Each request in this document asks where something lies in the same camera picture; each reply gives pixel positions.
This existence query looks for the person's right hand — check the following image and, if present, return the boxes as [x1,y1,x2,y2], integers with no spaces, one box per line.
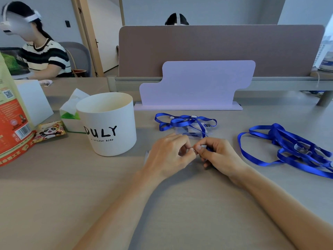
[194,137,250,180]

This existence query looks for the person's left hand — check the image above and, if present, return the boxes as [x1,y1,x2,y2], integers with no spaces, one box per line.
[142,133,197,181]

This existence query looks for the blue lanyard with metal clip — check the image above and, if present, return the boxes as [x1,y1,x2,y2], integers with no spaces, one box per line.
[155,113,217,151]

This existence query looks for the person's right forearm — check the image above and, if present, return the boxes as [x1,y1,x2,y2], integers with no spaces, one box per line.
[229,165,333,250]

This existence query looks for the person's left forearm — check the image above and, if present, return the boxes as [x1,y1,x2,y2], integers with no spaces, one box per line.
[73,170,167,250]

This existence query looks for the clear plastic badge holder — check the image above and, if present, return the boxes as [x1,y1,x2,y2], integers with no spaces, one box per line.
[176,126,208,140]

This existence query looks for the lavender felt desk stand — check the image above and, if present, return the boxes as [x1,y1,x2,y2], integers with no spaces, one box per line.
[134,60,256,111]

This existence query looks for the white bucket with black lettering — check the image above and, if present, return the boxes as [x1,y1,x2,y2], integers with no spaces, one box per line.
[76,92,137,157]

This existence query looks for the brown desk partition panel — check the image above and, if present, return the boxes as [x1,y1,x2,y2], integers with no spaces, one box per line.
[119,25,325,77]

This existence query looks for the green and white tissue box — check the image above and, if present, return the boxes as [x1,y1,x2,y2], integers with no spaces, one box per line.
[59,88,90,134]

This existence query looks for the grey desk leg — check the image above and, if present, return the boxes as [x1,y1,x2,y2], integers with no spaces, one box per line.
[316,90,333,107]

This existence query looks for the panda print snack packet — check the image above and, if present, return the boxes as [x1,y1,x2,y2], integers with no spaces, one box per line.
[32,121,67,144]

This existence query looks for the white door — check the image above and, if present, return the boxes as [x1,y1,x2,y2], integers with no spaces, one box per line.
[86,0,123,73]

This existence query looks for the grey office chair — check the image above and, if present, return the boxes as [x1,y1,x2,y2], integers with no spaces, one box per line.
[58,41,92,78]

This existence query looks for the stack of boxes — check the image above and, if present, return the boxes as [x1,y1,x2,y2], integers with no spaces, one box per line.
[313,36,333,74]

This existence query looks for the white paper box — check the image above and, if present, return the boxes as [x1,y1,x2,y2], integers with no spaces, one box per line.
[14,80,54,127]

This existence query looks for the large orange and green bag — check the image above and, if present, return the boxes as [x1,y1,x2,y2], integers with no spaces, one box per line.
[0,52,37,167]

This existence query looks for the black crate with green contents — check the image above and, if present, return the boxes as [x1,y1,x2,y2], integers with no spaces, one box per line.
[0,47,30,76]

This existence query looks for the white headset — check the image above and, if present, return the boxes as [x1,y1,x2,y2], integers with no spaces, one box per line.
[0,2,42,34]

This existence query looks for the tangled pile of blue lanyards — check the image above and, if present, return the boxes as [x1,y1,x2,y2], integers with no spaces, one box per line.
[237,123,333,179]

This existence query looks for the grey partition rail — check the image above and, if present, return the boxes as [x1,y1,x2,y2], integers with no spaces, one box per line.
[107,76,333,92]

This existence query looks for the wooden door frame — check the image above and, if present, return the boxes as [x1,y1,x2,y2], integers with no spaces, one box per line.
[71,0,104,77]

